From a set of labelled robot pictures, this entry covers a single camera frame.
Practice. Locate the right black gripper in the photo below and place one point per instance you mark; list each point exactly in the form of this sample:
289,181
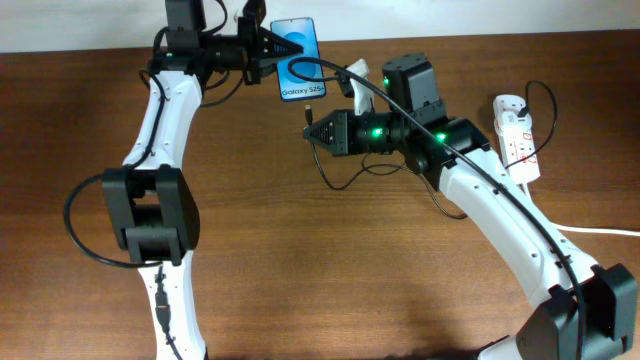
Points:
343,133

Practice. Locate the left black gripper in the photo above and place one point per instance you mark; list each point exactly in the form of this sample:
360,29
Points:
254,46

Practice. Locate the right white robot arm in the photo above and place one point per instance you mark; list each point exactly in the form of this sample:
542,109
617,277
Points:
581,310

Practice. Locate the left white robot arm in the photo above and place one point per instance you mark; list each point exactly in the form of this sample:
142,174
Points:
154,216

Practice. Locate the white power strip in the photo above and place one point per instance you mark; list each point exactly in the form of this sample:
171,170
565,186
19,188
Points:
515,139

